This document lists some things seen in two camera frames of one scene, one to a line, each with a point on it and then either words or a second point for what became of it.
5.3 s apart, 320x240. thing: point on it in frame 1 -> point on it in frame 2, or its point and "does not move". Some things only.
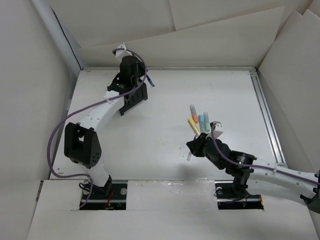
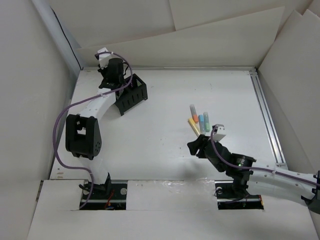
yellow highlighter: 195,127 does not move
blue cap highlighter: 202,122 does not move
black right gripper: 195,145 does not move
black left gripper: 142,69 -> 103,71
